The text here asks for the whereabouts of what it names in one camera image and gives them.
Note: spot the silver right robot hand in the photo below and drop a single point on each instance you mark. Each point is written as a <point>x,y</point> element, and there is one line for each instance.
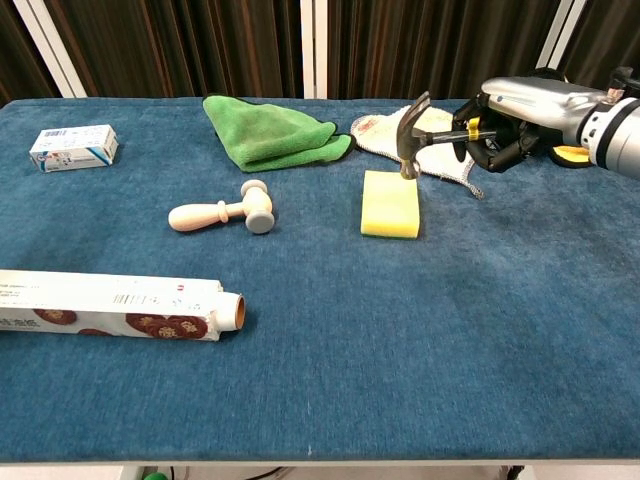
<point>535,97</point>

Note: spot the yellow sponge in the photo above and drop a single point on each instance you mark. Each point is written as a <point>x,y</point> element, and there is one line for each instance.
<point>390,207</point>

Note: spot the yellow and black cloth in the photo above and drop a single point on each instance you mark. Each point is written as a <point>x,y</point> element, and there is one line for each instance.
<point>570,155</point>

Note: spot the black pleated curtain panel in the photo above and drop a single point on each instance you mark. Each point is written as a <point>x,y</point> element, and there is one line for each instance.
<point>25,55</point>
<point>610,35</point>
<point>440,45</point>
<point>190,45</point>

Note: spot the pale pink towel cloth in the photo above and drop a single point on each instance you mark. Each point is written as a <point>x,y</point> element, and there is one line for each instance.
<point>445,160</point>

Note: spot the green microfibre cloth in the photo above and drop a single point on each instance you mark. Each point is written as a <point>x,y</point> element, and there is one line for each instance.
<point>270,132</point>

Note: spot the blue table cover cloth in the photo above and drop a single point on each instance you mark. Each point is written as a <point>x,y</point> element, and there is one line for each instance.
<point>350,325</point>

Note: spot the small wooden mallet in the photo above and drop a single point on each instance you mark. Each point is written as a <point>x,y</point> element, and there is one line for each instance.
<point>200,216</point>

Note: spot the small white blue carton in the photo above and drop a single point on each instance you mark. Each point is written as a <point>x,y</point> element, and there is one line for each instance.
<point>75,147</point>

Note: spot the long white wrap roll box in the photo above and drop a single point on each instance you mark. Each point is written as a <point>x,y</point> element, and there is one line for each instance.
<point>100,310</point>

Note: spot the white partition frame post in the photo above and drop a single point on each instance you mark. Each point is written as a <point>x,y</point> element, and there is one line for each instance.
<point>314,50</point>
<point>565,30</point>
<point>50,50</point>

